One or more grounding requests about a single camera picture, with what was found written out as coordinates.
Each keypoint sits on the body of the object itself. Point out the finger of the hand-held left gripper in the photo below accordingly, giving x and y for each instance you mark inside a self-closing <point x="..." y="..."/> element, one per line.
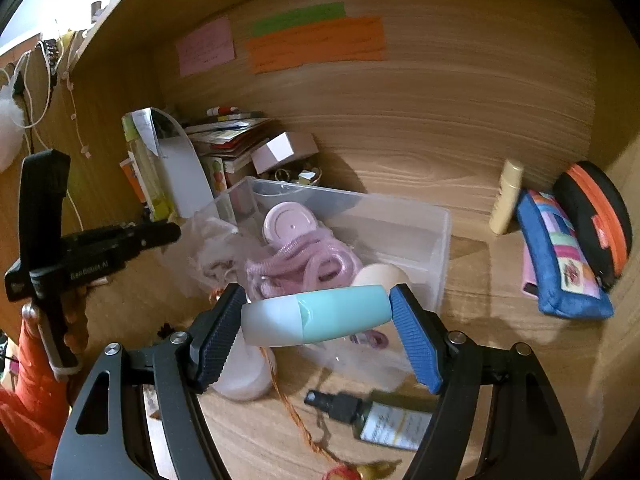
<point x="155" y="234"/>

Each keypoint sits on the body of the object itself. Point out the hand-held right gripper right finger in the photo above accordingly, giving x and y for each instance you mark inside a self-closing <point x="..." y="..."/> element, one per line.
<point x="415" y="340"/>

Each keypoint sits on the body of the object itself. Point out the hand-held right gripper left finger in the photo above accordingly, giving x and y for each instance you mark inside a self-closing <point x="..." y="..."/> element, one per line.
<point x="220" y="340"/>

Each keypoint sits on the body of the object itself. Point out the clear plastic bag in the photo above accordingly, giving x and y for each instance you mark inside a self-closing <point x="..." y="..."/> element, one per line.
<point x="212" y="245"/>

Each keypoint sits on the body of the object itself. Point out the teal and white bottle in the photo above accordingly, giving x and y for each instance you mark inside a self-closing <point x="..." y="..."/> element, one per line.
<point x="340" y="315"/>

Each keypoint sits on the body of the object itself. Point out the clear plastic storage box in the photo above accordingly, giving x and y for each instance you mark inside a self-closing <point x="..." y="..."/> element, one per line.
<point x="400" y="240"/>

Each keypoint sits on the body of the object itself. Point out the pink round lid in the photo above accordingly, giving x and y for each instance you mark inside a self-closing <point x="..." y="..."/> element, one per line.
<point x="290" y="222"/>

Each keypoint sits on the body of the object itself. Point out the person's left forearm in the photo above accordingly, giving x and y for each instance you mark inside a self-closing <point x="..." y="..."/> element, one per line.
<point x="30" y="395"/>

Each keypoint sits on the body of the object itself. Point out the wooden desktop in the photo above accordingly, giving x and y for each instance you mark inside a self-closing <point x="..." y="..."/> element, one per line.
<point x="500" y="360"/>

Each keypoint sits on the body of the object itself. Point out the person's left hand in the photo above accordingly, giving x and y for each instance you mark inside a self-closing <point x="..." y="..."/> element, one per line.
<point x="76" y="320"/>

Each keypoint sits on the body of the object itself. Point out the white round container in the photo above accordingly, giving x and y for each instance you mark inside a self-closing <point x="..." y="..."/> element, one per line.
<point x="245" y="377"/>

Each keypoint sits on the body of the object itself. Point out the orange tube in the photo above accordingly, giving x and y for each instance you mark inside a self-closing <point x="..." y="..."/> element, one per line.
<point x="131" y="180"/>

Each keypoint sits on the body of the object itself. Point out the yellow green bottle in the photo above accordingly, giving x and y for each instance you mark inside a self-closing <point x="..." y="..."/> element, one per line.
<point x="145" y="175"/>

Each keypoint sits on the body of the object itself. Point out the white curved plastic stand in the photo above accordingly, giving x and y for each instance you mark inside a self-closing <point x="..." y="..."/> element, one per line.
<point x="185" y="175"/>

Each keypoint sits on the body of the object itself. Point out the dark green spray bottle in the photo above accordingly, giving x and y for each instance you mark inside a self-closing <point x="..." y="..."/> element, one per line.
<point x="385" y="420"/>

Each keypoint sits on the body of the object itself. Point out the fruit print box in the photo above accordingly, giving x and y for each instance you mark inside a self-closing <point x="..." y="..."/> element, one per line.
<point x="220" y="172"/>

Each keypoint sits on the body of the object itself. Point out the white receipt paper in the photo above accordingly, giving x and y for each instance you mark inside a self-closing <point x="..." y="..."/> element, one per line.
<point x="145" y="130"/>

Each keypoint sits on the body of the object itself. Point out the stack of books and papers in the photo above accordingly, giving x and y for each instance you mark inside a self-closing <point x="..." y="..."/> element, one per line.
<point x="225" y="135"/>

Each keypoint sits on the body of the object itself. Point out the pink flat case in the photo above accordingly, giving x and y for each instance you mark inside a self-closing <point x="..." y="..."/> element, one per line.
<point x="529" y="270"/>

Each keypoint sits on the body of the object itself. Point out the small white box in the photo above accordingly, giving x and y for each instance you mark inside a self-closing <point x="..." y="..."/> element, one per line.
<point x="280" y="152"/>

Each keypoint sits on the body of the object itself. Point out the spotted hair band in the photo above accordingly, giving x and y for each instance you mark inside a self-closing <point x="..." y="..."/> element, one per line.
<point x="50" y="50"/>

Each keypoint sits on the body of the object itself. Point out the red charm with gold bell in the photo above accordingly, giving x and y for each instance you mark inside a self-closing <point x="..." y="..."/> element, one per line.
<point x="340" y="474"/>

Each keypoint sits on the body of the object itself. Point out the blue patchwork pouch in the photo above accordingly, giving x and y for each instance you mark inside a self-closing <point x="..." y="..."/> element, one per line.
<point x="530" y="220"/>

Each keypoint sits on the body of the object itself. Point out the cream tube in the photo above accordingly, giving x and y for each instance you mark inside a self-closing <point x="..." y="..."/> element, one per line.
<point x="506" y="195"/>

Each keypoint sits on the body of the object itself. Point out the pink paper note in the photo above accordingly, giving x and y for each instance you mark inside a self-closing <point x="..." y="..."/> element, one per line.
<point x="205" y="45"/>

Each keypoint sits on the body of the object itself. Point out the black case with orange zipper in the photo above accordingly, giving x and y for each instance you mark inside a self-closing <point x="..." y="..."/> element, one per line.
<point x="580" y="200"/>

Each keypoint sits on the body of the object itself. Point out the orange paper note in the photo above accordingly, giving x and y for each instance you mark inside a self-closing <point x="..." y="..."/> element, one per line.
<point x="320" y="47"/>

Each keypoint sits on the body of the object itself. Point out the green paper note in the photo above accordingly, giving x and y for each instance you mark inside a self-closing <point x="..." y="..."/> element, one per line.
<point x="300" y="17"/>

